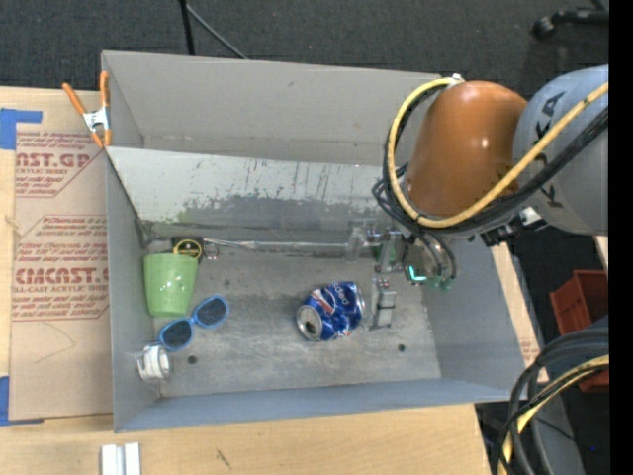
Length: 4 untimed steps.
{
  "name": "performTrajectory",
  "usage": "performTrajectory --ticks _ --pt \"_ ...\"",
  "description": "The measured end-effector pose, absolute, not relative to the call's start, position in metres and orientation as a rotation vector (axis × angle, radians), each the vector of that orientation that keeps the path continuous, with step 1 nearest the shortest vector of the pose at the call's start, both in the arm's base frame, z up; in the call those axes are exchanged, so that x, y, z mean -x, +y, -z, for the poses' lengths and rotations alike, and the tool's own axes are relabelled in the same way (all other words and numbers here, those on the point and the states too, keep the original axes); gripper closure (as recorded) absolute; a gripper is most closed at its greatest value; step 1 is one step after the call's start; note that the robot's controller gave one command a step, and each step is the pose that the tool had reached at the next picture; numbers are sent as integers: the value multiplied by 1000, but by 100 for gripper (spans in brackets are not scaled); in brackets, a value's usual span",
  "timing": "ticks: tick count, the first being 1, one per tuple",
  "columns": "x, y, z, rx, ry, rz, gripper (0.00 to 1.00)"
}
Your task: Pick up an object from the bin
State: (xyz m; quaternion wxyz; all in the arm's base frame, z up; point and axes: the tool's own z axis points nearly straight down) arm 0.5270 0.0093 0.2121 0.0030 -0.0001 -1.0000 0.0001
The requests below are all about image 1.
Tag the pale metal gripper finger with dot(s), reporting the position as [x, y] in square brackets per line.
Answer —
[368, 239]
[383, 305]

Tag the crushed blue drink can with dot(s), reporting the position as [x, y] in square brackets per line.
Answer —
[336, 312]

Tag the grey metal bin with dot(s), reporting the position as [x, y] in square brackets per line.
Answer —
[277, 359]

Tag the blue sunglasses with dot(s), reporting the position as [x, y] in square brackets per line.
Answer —
[211, 312]

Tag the black and yellow tape measure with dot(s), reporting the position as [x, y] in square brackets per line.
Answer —
[188, 249]

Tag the green plastic cup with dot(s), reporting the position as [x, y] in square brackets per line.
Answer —
[169, 285]

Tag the white tape roll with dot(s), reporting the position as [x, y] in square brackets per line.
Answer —
[155, 364]

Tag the brown cardboard board red print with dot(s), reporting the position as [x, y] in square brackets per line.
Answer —
[59, 344]

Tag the black cylinder on white bracket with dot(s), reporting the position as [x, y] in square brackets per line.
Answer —
[499, 235]

